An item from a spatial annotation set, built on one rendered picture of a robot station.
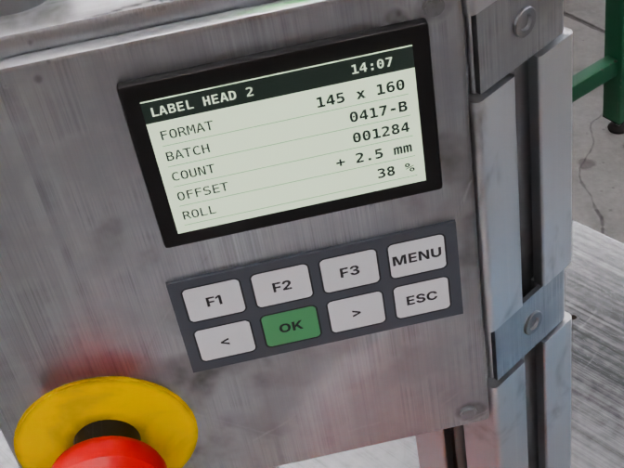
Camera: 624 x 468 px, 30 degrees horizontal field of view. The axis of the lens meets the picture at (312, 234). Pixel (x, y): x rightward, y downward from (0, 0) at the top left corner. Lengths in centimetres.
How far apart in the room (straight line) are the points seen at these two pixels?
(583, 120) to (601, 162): 16
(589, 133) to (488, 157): 234
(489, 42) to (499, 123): 3
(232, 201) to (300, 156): 2
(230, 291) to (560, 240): 12
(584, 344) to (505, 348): 67
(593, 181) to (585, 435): 158
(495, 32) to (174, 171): 9
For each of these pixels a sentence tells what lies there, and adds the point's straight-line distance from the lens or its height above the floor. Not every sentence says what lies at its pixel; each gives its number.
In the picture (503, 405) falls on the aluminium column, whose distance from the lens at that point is 42.
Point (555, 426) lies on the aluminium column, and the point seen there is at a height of 126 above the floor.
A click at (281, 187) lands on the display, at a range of 33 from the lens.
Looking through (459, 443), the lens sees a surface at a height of 126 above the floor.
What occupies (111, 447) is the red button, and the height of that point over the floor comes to 134.
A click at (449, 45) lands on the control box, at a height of 145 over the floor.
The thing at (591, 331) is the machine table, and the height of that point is 83.
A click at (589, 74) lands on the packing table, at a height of 20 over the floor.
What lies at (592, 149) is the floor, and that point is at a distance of 264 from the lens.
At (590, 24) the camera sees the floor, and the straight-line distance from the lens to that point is 305.
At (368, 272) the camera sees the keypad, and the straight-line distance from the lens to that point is 35.
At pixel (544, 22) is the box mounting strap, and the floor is 144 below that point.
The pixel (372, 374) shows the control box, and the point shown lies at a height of 133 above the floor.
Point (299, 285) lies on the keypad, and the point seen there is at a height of 138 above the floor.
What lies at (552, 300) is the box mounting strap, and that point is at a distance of 41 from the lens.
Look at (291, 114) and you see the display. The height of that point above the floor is 144.
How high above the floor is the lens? 162
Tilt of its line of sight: 41 degrees down
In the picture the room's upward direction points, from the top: 11 degrees counter-clockwise
